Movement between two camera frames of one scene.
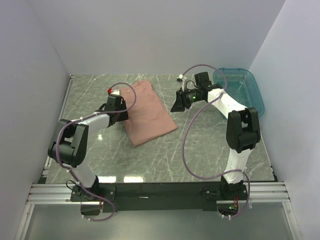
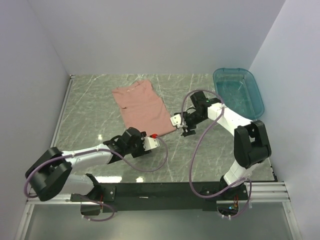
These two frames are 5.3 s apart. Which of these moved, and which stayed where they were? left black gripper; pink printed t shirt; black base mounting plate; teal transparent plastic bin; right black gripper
Moved: right black gripper; left black gripper
Stayed: black base mounting plate; teal transparent plastic bin; pink printed t shirt
